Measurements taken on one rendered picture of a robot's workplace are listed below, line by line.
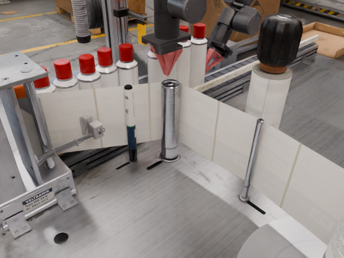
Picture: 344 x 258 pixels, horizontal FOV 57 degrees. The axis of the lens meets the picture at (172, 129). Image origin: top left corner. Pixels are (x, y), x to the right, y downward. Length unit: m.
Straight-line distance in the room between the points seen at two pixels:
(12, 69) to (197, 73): 0.55
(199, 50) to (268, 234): 0.53
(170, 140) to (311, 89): 0.68
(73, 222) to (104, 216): 0.06
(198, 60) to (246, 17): 0.18
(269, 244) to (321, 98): 0.70
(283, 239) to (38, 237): 0.42
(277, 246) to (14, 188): 0.45
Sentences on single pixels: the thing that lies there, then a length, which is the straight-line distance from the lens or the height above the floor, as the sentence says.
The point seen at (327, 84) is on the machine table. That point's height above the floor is 0.83.
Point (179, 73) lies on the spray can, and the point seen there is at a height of 0.96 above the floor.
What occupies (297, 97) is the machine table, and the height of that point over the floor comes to 0.83.
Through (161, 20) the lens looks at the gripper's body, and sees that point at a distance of 0.72.
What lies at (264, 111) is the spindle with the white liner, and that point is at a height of 0.98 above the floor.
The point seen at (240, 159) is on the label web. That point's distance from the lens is 0.62.
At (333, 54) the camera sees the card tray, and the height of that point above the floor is 0.83.
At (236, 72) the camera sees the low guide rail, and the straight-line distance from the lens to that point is 1.06.
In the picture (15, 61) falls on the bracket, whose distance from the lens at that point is 0.58.
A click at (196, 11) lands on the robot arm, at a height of 1.18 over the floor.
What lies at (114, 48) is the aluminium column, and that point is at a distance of 0.92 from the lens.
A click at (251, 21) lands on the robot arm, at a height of 1.09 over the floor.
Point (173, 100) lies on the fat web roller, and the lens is 0.62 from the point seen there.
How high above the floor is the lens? 1.35
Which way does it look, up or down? 35 degrees down
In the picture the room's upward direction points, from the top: 1 degrees clockwise
